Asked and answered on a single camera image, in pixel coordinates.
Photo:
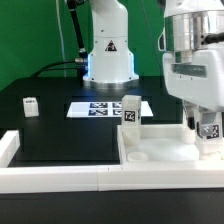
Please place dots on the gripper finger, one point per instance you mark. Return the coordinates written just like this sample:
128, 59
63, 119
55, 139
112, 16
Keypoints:
189, 109

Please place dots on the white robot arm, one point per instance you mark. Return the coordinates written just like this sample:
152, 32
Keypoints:
192, 42

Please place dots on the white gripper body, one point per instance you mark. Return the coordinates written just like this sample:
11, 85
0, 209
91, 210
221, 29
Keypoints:
200, 82

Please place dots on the white marker sheet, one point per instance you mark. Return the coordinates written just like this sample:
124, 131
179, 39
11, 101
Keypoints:
94, 109

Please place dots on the white square table top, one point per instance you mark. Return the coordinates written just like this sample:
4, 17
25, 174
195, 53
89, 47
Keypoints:
161, 143

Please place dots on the white U-shaped obstacle fence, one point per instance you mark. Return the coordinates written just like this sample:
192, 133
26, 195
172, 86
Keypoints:
124, 176

